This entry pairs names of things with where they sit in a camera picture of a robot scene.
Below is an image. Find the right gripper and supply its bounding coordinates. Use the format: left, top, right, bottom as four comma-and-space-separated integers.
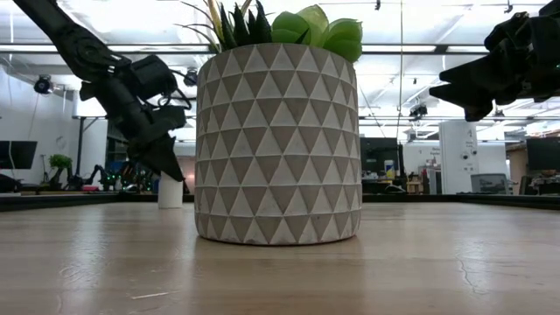
428, 14, 560, 123

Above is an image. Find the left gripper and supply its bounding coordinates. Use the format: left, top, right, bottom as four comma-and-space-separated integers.
80, 72, 190, 183

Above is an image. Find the white pill bottle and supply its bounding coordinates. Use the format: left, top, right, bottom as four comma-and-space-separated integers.
157, 171, 185, 210

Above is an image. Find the black webcam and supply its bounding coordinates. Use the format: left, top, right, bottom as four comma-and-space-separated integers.
33, 73, 54, 95
183, 67, 200, 88

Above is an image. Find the white pillar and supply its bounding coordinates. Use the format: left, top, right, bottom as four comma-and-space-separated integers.
438, 120, 478, 196

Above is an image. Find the black computer monitor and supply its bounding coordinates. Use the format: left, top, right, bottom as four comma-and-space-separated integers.
526, 137, 560, 172
360, 136, 404, 176
0, 140, 39, 171

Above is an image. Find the small potted green plant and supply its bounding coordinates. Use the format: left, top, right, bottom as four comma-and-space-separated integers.
48, 153, 74, 185

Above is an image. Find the green artificial succulent plant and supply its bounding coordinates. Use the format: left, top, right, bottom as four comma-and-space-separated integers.
174, 0, 364, 65

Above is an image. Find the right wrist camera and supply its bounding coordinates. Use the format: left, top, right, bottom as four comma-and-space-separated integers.
483, 10, 535, 52

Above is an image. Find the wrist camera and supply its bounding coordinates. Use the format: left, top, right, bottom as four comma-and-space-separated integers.
483, 10, 535, 52
129, 54, 179, 102

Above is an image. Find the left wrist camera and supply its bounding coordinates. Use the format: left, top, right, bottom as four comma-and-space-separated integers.
129, 54, 179, 102

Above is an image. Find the black aluminium table frame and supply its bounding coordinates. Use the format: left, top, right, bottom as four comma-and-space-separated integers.
0, 192, 560, 214

